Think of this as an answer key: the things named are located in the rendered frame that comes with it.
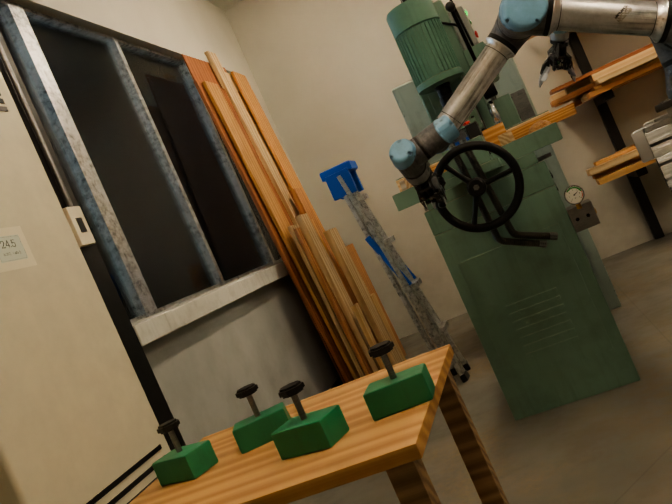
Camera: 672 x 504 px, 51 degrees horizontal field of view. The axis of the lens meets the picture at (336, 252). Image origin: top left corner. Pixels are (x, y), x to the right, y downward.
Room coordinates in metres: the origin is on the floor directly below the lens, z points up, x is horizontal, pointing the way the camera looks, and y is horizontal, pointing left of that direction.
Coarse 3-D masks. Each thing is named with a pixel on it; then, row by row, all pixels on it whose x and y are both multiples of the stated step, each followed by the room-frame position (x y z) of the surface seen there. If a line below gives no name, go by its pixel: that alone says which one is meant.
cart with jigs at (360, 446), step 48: (288, 384) 1.21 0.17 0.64; (384, 384) 1.19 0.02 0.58; (432, 384) 1.21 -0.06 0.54; (240, 432) 1.36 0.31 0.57; (288, 432) 1.18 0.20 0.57; (336, 432) 1.17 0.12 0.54; (384, 432) 1.10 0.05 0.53; (192, 480) 1.34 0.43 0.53; (240, 480) 1.19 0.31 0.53; (288, 480) 1.07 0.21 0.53; (336, 480) 1.02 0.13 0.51; (480, 480) 1.49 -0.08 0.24
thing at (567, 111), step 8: (552, 112) 2.45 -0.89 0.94; (560, 112) 2.44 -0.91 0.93; (568, 112) 2.44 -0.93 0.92; (576, 112) 2.43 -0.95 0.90; (536, 120) 2.47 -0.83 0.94; (552, 120) 2.45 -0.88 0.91; (560, 120) 2.45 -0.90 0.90; (520, 128) 2.49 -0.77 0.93; (528, 128) 2.48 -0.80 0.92; (520, 136) 2.49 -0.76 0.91; (432, 168) 2.59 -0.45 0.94
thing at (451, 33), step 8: (440, 0) 2.70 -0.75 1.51; (440, 8) 2.70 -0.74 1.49; (440, 16) 2.70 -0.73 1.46; (448, 16) 2.72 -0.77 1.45; (448, 32) 2.70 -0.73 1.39; (456, 40) 2.69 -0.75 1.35; (456, 48) 2.70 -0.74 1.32; (464, 56) 2.69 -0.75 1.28; (464, 64) 2.70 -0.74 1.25; (464, 72) 2.70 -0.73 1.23; (424, 96) 2.75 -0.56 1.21; (424, 104) 2.76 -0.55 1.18; (480, 104) 2.70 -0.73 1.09; (432, 112) 2.75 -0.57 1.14; (480, 112) 2.70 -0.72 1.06; (488, 112) 2.69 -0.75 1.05; (432, 120) 2.76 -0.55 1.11; (488, 120) 2.70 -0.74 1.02
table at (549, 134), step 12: (540, 132) 2.32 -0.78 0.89; (552, 132) 2.31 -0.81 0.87; (516, 144) 2.35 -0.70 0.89; (528, 144) 2.34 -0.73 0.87; (540, 144) 2.33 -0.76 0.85; (492, 156) 2.37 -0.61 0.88; (516, 156) 2.35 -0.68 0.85; (492, 168) 2.29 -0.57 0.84; (456, 180) 2.32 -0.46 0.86; (408, 192) 2.47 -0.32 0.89; (396, 204) 2.49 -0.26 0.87; (408, 204) 2.47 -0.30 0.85
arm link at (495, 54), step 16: (496, 32) 1.97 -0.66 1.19; (496, 48) 1.98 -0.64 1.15; (512, 48) 1.97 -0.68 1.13; (480, 64) 1.99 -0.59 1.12; (496, 64) 1.99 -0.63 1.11; (464, 80) 2.01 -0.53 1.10; (480, 80) 1.99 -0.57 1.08; (464, 96) 2.00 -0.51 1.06; (480, 96) 2.01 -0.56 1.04; (448, 112) 2.01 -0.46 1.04; (464, 112) 2.01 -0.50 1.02
